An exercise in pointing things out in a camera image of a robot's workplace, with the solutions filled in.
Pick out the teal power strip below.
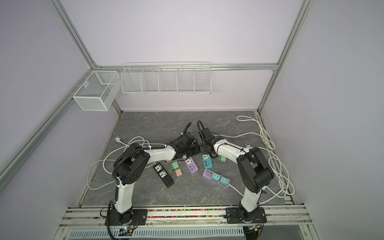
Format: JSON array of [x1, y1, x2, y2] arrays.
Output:
[[202, 154, 213, 170]]

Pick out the green plug adapter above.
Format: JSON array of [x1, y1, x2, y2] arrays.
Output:
[[170, 162, 180, 171]]

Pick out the black power strip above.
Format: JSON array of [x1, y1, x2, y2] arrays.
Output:
[[154, 163, 174, 188]]

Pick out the purple power strip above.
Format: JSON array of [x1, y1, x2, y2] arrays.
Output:
[[182, 155, 199, 175], [203, 169, 231, 188]]

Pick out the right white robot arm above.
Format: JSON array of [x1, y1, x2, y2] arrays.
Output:
[[199, 128, 275, 224]]

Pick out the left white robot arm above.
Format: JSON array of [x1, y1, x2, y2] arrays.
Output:
[[108, 122, 200, 225]]

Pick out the white mesh box basket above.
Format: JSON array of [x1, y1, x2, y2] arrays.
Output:
[[73, 71, 121, 112]]

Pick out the white power cable with plug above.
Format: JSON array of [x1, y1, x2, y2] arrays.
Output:
[[86, 135, 169, 191]]

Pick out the white wire shelf basket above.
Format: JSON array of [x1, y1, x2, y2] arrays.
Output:
[[121, 62, 212, 95]]

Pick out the long white cable right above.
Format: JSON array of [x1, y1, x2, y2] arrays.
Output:
[[209, 115, 296, 205]]

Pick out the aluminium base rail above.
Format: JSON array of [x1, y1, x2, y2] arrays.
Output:
[[54, 205, 319, 240]]

